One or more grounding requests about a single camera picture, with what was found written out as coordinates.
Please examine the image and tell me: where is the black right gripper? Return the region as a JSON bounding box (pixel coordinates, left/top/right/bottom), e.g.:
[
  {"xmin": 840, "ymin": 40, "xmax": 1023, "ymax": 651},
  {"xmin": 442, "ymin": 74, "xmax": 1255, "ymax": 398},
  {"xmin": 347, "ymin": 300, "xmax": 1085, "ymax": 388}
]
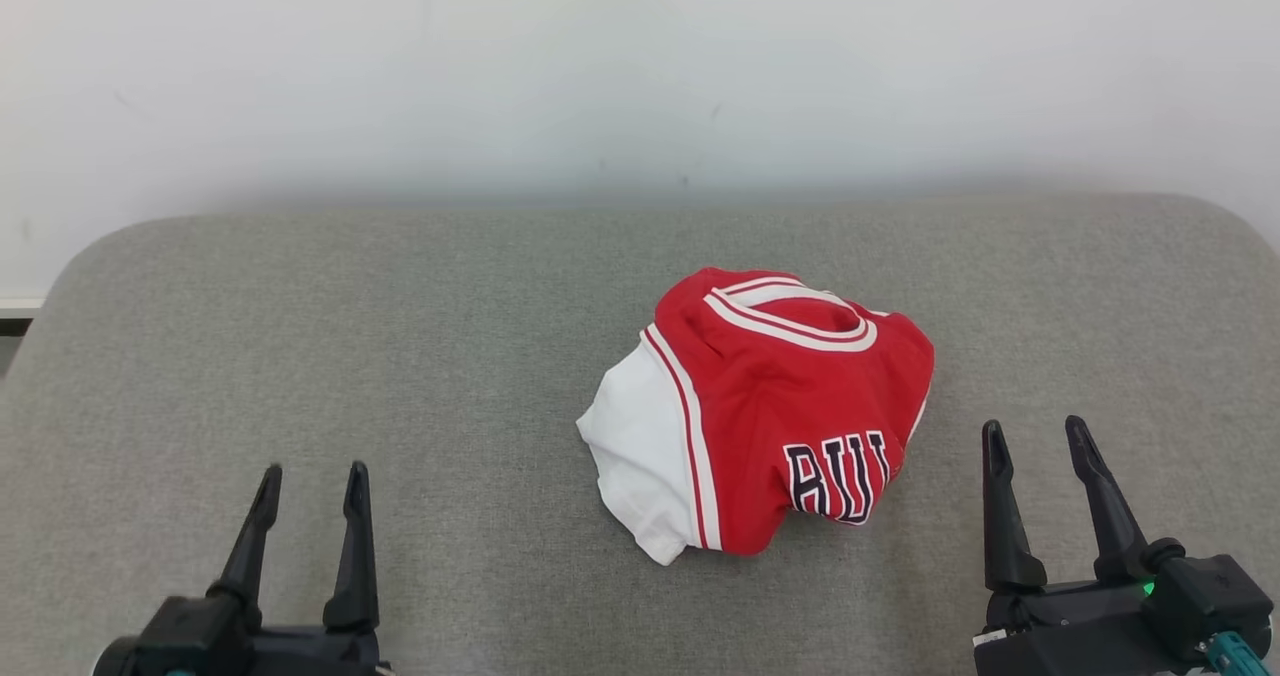
[{"xmin": 973, "ymin": 415, "xmax": 1191, "ymax": 676}]

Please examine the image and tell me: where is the right teal plug camera cable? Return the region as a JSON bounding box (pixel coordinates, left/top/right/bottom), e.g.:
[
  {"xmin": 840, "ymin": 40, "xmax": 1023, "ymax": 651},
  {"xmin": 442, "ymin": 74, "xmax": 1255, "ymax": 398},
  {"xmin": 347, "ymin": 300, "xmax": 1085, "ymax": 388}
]
[{"xmin": 1205, "ymin": 631, "xmax": 1271, "ymax": 676}]

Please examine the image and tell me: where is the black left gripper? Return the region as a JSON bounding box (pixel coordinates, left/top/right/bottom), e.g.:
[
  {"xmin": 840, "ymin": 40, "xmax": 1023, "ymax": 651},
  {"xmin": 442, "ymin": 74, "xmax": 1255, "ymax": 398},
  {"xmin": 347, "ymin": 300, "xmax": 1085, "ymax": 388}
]
[{"xmin": 207, "ymin": 461, "xmax": 393, "ymax": 676}]

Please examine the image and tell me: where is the red white basketball jersey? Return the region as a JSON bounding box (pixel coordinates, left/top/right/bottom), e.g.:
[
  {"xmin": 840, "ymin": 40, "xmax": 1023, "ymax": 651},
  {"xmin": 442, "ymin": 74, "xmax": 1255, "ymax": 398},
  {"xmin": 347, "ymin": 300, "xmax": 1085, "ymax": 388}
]
[{"xmin": 576, "ymin": 267, "xmax": 936, "ymax": 567}]

